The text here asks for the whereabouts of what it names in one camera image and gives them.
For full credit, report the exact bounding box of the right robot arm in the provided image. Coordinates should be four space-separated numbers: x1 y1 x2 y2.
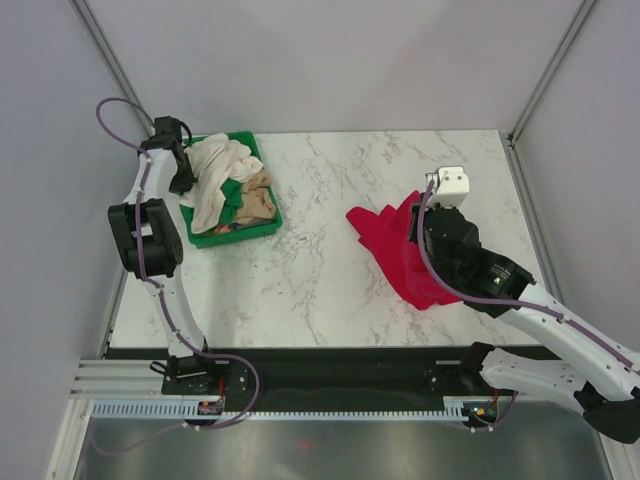
409 203 639 444

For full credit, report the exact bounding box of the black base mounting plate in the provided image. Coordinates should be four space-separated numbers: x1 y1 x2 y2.
162 347 494 412

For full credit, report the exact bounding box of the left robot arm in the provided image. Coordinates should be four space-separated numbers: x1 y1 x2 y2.
107 116 220 393

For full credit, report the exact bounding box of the cream white t shirt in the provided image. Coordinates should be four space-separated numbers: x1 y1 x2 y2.
181 133 264 235

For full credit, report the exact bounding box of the aluminium frame post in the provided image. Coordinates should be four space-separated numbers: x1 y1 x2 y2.
68 0 153 139
502 0 600 149

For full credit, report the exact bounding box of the green plastic bin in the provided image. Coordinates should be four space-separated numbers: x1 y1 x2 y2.
179 131 283 249

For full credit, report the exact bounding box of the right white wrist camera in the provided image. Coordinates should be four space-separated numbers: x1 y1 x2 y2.
426 166 470 209

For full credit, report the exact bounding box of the right aluminium frame post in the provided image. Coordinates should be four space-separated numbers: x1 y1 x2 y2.
502 0 600 149

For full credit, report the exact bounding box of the left aluminium frame post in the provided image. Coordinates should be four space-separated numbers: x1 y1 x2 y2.
68 0 153 139

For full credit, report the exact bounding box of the beige tan t shirt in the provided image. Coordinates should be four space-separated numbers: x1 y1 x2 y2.
234 170 276 225

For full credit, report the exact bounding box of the red t shirt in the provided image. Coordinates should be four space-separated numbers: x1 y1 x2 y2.
346 191 460 311

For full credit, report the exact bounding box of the aluminium front rail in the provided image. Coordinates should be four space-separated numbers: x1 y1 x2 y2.
68 358 617 399

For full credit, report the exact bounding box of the white slotted cable duct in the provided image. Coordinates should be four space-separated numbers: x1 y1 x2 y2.
91 399 478 422

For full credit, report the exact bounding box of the green t shirt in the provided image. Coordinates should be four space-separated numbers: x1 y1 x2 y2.
219 178 243 225

